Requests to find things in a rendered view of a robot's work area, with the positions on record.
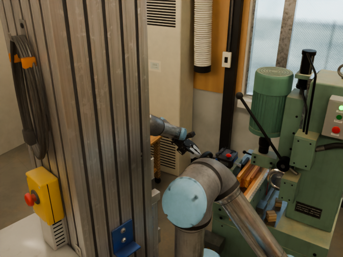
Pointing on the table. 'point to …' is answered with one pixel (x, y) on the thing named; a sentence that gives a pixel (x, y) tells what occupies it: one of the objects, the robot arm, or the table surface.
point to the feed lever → (284, 165)
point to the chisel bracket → (263, 158)
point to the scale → (258, 185)
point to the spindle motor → (270, 99)
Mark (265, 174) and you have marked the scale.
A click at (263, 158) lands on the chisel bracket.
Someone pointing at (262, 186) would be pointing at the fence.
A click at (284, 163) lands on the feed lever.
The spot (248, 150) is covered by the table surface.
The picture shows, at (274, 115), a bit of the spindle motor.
